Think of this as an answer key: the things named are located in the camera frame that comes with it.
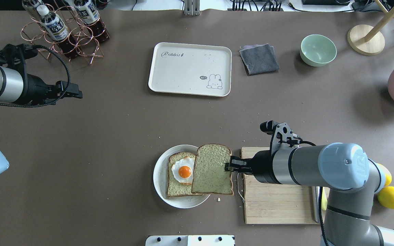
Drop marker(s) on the copper wire bottle rack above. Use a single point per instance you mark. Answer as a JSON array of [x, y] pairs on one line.
[[86, 45]]

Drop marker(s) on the bread slice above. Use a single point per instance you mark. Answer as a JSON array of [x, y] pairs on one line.
[[176, 189], [210, 176]]

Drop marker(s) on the wooden mug tree stand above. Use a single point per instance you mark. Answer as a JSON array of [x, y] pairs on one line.
[[368, 40]]

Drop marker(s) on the yellow plastic knife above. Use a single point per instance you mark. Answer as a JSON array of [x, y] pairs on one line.
[[323, 200]]

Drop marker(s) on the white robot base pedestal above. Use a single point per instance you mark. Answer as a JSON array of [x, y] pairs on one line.
[[191, 240]]

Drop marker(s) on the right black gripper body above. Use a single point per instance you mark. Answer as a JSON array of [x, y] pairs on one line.
[[262, 166]]

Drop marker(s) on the bread slice under egg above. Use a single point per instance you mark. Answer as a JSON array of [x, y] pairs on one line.
[[176, 189]]

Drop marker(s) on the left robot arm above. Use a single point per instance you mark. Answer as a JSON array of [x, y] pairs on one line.
[[20, 89]]

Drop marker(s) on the upper tea bottle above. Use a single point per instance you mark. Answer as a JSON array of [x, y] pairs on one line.
[[58, 31]]

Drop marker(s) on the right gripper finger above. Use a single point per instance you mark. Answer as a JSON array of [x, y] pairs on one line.
[[235, 160], [231, 167]]

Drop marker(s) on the mint green bowl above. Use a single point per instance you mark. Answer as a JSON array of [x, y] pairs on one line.
[[317, 50]]

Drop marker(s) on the upper yellow lemon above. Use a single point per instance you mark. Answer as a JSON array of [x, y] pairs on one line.
[[388, 176]]

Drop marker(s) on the lower left tea bottle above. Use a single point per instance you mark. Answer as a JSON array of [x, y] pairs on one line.
[[90, 16]]

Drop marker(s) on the lower yellow lemon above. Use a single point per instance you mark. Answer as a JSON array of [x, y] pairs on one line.
[[386, 197]]

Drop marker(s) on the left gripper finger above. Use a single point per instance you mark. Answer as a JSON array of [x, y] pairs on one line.
[[67, 89]]

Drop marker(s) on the cream rabbit tray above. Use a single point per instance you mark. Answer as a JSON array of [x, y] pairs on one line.
[[192, 69]]

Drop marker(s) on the yellow lemon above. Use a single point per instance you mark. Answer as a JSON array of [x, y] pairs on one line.
[[388, 176], [386, 197]]

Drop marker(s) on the grey folded cloth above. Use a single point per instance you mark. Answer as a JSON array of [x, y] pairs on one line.
[[259, 59]]

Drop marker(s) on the lower right tea bottle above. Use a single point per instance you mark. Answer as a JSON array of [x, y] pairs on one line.
[[31, 7]]

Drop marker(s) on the tea bottle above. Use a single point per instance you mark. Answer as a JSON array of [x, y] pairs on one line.
[[31, 7], [58, 31], [90, 16]]

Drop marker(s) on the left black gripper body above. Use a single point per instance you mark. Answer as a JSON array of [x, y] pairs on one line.
[[34, 88]]

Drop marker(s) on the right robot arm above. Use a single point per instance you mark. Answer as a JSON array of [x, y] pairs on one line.
[[345, 169]]

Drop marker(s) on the white round plate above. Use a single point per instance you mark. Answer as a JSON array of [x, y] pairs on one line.
[[160, 180]]

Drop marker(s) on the bamboo cutting board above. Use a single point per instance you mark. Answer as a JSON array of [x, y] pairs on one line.
[[275, 203]]

